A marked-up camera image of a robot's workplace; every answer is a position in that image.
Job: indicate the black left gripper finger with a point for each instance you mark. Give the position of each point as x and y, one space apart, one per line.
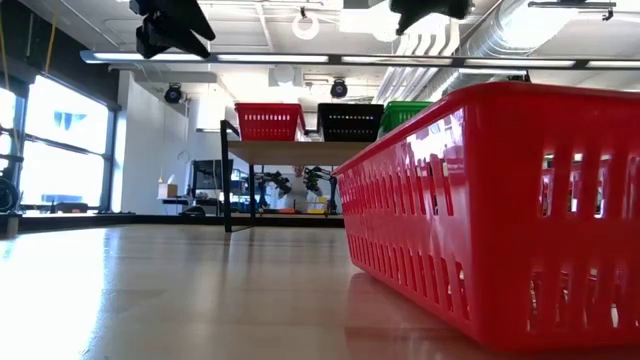
170 40
180 15

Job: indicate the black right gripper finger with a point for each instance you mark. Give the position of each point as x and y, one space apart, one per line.
420 7

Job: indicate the background black robot arm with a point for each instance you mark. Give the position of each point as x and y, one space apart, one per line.
315 177
275 181

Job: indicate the wooden shelf with black legs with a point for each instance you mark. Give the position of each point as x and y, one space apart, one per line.
295 152

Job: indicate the long ceiling light strip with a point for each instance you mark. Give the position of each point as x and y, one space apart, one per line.
545 63
150 56

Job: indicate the black ceiling spotlight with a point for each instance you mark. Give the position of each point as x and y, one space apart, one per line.
338 89
173 93

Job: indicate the white ceiling unit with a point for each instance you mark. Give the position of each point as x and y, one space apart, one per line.
283 75

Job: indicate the dark computer monitor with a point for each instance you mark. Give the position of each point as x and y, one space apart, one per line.
207 175

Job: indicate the small cardboard box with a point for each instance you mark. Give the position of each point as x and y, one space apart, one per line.
168 190

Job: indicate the large bright window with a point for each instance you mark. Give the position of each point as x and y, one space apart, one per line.
65 150

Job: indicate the black ceiling track fixture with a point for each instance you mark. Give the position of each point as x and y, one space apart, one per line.
575 4

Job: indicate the silver ceiling air duct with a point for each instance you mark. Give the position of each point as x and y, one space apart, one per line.
500 35

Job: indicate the black aluminium table frame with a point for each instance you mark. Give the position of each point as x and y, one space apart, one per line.
150 219

